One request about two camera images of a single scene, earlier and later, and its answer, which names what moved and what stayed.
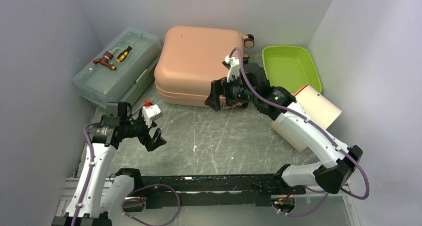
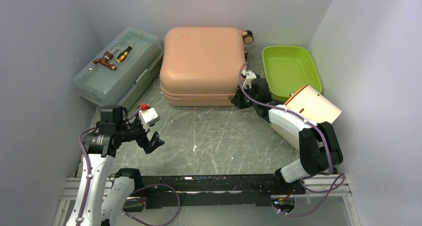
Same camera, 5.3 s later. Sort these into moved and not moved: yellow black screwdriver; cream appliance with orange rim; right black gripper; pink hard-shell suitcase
Moved: right black gripper
Not moved: cream appliance with orange rim; yellow black screwdriver; pink hard-shell suitcase
